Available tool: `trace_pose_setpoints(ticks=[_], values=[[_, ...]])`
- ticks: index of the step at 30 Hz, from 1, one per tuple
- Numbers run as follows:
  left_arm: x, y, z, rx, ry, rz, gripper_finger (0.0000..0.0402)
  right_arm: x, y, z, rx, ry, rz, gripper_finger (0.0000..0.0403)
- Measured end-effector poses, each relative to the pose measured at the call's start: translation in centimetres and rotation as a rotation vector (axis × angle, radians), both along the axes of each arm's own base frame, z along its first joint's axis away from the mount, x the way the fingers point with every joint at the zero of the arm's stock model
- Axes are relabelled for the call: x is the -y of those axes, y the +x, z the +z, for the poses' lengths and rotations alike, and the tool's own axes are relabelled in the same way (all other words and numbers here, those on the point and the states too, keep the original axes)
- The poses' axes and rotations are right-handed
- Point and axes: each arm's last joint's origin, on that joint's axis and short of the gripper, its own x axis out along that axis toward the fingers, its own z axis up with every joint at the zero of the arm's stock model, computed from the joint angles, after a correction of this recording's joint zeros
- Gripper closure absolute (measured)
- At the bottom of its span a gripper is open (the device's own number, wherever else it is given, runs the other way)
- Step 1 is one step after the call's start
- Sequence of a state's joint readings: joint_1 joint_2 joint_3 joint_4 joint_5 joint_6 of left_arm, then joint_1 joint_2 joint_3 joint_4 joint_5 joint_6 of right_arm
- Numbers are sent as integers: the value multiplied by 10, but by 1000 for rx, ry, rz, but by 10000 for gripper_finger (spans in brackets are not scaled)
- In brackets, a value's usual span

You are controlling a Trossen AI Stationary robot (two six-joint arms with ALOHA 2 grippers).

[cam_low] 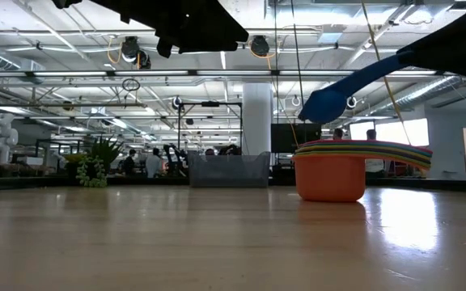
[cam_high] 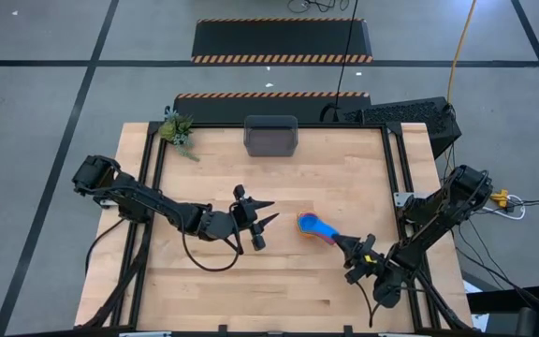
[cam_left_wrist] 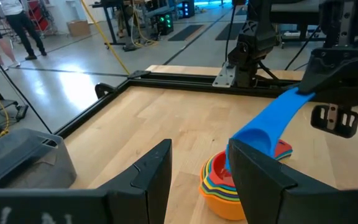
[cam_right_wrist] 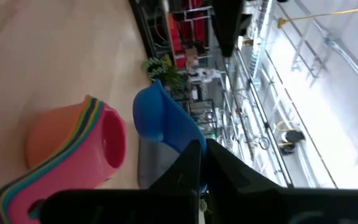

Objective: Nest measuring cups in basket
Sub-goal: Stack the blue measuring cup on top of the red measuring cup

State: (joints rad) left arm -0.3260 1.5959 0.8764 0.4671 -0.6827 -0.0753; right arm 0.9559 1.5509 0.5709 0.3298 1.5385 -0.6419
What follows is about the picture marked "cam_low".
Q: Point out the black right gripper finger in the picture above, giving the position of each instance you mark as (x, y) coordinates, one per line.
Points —
(459, 62)
(459, 36)

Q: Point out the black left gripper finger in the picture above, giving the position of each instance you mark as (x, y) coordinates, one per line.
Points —
(213, 32)

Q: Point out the blue measuring cup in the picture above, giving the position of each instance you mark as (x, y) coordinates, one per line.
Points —
(326, 107)

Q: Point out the green measuring cup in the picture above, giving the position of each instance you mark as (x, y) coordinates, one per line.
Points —
(338, 148)

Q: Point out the yellow measuring cup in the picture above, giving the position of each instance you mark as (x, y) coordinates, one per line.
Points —
(338, 151)

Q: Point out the orange measuring cup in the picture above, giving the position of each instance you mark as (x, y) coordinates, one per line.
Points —
(330, 182)

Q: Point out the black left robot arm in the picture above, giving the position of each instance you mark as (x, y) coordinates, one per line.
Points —
(65, 3)

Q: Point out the grey translucent plastic basket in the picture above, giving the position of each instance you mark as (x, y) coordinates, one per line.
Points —
(229, 169)

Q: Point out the black tubular rig stand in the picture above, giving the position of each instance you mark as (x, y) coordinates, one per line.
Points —
(210, 104)

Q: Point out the white round pillar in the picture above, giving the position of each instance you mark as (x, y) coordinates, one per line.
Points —
(257, 121)

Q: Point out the person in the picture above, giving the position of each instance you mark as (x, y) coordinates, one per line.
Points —
(371, 135)
(153, 163)
(338, 134)
(130, 163)
(229, 149)

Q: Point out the black screen on stand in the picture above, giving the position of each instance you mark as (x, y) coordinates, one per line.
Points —
(285, 139)

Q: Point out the artificial green succulent plant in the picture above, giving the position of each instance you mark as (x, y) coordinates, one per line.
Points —
(91, 171)

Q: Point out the white humanoid robot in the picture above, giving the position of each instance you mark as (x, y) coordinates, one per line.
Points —
(2, 133)

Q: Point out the black aluminium table frame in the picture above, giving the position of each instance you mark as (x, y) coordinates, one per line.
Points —
(35, 184)

